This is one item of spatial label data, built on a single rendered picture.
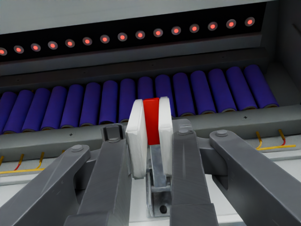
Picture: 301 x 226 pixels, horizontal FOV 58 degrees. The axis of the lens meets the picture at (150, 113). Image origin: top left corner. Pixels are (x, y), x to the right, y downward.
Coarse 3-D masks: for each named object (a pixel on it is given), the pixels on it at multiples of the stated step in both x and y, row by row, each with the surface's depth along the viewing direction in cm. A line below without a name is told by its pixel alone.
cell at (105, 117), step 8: (104, 88) 31; (112, 88) 31; (104, 96) 30; (112, 96) 30; (104, 104) 29; (112, 104) 29; (104, 112) 28; (112, 112) 28; (104, 120) 27; (112, 120) 28
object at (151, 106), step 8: (144, 104) 20; (152, 104) 20; (144, 112) 20; (152, 112) 20; (152, 120) 20; (152, 128) 20; (152, 136) 20; (152, 144) 21; (152, 152) 21; (160, 152) 21; (152, 160) 21; (160, 160) 21; (152, 168) 21; (160, 168) 21; (160, 176) 21; (160, 184) 21
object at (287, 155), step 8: (272, 152) 24; (280, 152) 24; (288, 152) 24; (296, 152) 24; (272, 160) 24; (280, 160) 24; (8, 176) 26; (16, 176) 25; (24, 176) 25; (32, 176) 25; (0, 184) 26; (8, 184) 26
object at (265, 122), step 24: (192, 120) 25; (216, 120) 25; (240, 120) 25; (264, 120) 24; (288, 120) 24; (0, 144) 26; (24, 144) 26; (48, 144) 26; (72, 144) 26; (96, 144) 26
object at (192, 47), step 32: (256, 32) 31; (0, 64) 33; (32, 64) 33; (64, 64) 33; (96, 64) 33; (288, 64) 31; (288, 96) 29; (32, 160) 27; (288, 160) 24; (0, 192) 25; (160, 224) 22; (224, 224) 21
